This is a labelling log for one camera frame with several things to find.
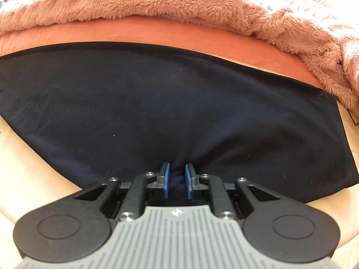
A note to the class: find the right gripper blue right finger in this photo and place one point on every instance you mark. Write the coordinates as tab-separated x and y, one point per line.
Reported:
192	184

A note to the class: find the salmon pink bed sheet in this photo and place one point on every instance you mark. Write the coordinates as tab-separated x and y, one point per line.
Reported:
248	51

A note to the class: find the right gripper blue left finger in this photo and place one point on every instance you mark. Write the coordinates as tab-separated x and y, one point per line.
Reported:
163	179

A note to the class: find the fluffy pink blanket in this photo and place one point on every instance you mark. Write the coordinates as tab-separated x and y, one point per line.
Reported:
325	40

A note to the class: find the beige leather mattress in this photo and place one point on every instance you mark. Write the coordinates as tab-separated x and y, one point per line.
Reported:
27	182

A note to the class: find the black pants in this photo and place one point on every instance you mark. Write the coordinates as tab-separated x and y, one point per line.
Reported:
96	110

